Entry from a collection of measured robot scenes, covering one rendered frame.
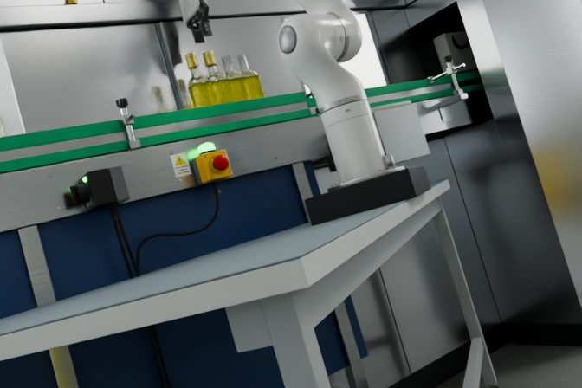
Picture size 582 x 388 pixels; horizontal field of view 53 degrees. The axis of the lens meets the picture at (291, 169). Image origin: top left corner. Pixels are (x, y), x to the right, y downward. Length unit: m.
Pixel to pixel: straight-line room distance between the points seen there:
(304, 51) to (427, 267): 1.26
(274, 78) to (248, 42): 0.15
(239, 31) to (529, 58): 1.15
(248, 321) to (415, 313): 1.63
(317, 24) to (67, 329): 0.88
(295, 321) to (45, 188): 0.86
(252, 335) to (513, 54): 1.90
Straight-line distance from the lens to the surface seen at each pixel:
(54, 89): 1.80
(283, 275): 0.62
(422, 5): 2.59
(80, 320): 0.78
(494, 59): 2.37
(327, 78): 1.36
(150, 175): 1.48
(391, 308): 2.23
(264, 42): 2.10
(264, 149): 1.63
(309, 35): 1.35
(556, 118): 2.53
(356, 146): 1.34
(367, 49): 2.38
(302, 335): 0.68
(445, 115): 2.28
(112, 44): 1.90
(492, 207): 2.49
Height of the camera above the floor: 0.80
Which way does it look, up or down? 4 degrees up
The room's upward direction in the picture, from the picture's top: 16 degrees counter-clockwise
